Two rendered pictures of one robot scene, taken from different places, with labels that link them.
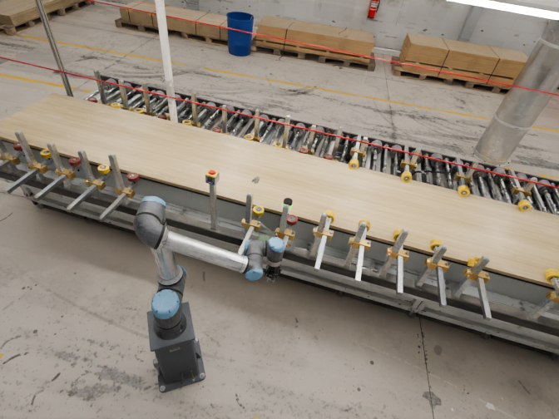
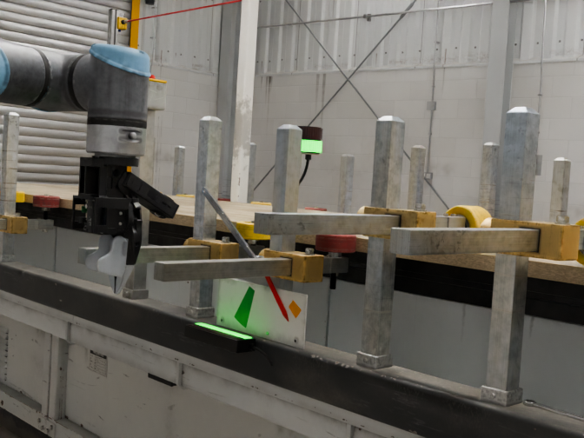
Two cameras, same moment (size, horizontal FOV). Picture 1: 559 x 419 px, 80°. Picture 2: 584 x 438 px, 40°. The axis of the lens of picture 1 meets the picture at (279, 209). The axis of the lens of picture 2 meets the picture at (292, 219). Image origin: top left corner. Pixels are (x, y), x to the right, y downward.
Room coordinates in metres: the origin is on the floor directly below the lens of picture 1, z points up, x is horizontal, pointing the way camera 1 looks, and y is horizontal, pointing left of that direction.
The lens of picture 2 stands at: (0.38, -0.99, 1.01)
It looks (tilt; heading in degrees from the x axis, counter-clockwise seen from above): 3 degrees down; 37
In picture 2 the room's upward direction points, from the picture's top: 4 degrees clockwise
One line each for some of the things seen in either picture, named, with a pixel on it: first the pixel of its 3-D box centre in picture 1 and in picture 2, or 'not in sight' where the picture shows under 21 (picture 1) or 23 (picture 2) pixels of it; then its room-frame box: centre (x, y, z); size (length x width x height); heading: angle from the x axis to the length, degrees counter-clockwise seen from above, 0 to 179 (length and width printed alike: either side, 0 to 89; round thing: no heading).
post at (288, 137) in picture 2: (282, 230); (282, 249); (1.60, -0.04, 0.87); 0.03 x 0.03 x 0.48; 80
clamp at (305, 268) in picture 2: (284, 233); (290, 264); (1.60, -0.06, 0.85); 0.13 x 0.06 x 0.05; 80
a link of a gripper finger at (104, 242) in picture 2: not in sight; (102, 262); (1.20, 0.00, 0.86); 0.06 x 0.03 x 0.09; 170
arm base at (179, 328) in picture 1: (169, 320); not in sight; (0.94, 0.56, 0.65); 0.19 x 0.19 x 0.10
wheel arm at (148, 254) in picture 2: (249, 234); (178, 255); (1.55, 0.18, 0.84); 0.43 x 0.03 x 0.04; 170
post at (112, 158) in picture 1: (119, 181); (8, 191); (1.81, 1.19, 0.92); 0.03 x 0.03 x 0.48; 80
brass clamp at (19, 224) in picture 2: (125, 192); (9, 223); (1.81, 1.17, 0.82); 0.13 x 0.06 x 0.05; 80
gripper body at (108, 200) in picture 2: (272, 268); (109, 195); (1.20, -0.01, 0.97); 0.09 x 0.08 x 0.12; 170
